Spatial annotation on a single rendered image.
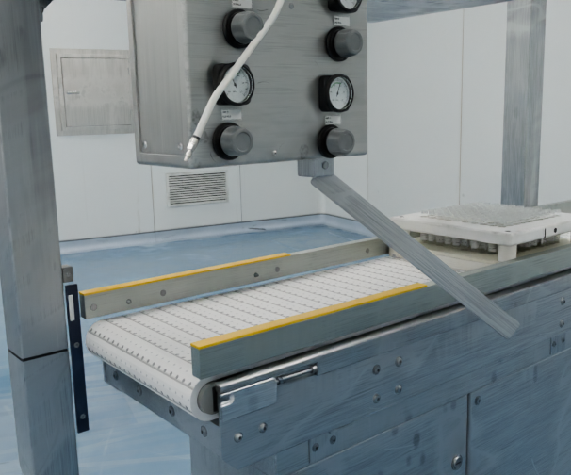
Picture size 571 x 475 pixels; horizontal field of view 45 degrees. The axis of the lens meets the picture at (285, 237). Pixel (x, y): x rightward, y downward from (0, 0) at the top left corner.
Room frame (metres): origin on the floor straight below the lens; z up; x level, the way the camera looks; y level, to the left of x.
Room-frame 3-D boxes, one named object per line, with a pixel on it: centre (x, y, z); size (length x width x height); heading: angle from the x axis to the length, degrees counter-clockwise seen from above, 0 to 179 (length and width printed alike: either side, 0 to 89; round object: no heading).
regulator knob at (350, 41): (0.69, -0.06, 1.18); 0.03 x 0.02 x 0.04; 129
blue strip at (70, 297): (0.84, 0.27, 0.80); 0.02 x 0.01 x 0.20; 129
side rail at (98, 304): (1.26, -0.25, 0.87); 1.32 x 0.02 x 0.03; 129
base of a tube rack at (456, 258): (1.17, -0.35, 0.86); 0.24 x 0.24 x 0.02; 38
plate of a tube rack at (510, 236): (1.17, -0.35, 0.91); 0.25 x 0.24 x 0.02; 38
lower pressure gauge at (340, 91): (0.69, -0.05, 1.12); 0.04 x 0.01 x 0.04; 129
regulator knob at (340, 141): (0.68, -0.05, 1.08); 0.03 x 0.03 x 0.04; 39
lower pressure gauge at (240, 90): (0.61, 0.04, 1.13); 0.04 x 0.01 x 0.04; 129
